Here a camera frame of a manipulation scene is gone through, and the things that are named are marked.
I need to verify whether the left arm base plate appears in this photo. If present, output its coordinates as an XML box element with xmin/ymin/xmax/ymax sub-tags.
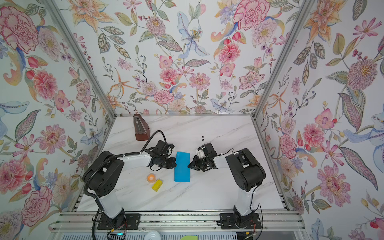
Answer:
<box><xmin>97</xmin><ymin>214</ymin><xmax>141</xmax><ymax>231</ymax></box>

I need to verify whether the white round object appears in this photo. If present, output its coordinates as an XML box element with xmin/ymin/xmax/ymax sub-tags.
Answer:
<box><xmin>144</xmin><ymin>231</ymin><xmax>162</xmax><ymax>240</ymax></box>

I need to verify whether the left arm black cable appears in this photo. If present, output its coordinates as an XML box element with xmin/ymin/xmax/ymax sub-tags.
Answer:
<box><xmin>140</xmin><ymin>129</ymin><xmax>167</xmax><ymax>154</ymax></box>

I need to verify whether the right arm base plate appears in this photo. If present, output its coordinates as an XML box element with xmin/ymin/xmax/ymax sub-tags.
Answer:
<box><xmin>217</xmin><ymin>213</ymin><xmax>262</xmax><ymax>230</ymax></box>

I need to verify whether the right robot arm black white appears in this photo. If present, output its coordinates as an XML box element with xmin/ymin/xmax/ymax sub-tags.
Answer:
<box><xmin>188</xmin><ymin>143</ymin><xmax>266</xmax><ymax>228</ymax></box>

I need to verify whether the blue square paper sheet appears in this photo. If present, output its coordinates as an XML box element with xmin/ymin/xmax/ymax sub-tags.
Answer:
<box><xmin>174</xmin><ymin>152</ymin><xmax>190</xmax><ymax>183</ymax></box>

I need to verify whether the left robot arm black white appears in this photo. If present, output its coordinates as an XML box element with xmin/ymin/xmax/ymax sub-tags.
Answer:
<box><xmin>83</xmin><ymin>140</ymin><xmax>177</xmax><ymax>220</ymax></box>

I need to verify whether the aluminium front rail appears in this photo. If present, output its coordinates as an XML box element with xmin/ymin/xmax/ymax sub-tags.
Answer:
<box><xmin>49</xmin><ymin>211</ymin><xmax>305</xmax><ymax>233</ymax></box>

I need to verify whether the green object at edge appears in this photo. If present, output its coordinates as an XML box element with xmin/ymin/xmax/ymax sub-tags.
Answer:
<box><xmin>180</xmin><ymin>235</ymin><xmax>199</xmax><ymax>240</ymax></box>

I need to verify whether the brown wooden metronome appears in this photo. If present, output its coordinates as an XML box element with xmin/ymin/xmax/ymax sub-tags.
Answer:
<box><xmin>133</xmin><ymin>114</ymin><xmax>151</xmax><ymax>141</ymax></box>

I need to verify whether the orange tape roll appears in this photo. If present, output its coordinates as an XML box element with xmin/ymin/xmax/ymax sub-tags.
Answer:
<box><xmin>147</xmin><ymin>174</ymin><xmax>156</xmax><ymax>183</ymax></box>

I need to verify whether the yellow block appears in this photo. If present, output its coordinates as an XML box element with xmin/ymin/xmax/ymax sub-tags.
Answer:
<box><xmin>152</xmin><ymin>180</ymin><xmax>163</xmax><ymax>192</ymax></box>

